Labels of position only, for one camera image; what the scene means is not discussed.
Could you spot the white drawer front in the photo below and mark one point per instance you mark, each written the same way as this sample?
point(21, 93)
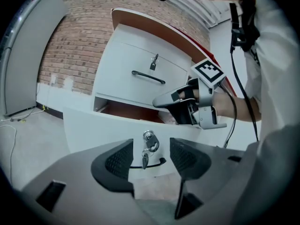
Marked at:
point(122, 78)

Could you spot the person's right forearm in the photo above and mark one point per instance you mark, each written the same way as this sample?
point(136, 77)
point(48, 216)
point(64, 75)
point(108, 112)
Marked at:
point(243, 109)

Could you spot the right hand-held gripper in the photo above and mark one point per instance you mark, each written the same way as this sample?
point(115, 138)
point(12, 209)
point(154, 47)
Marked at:
point(208, 72)

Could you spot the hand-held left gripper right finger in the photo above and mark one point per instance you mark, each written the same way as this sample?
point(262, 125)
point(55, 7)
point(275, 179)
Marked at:
point(218, 170)

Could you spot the grey metal cabinet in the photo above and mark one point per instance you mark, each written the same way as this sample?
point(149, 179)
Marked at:
point(30, 55)

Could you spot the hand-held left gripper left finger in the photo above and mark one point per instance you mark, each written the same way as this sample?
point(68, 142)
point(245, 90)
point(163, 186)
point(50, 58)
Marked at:
point(82, 189)

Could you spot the white wall socket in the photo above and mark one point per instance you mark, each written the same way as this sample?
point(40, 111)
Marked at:
point(53, 81)

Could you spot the white drawer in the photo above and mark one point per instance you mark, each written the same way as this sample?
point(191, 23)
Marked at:
point(98, 130)
point(122, 78)

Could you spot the white drawer cabinet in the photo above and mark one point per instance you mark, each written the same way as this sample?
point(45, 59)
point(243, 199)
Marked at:
point(131, 34)

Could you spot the person's white shirt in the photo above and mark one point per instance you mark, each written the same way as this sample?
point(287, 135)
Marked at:
point(276, 78)

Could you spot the black drawer key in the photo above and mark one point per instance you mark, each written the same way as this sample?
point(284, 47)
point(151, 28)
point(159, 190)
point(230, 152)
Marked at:
point(153, 65)
point(152, 144)

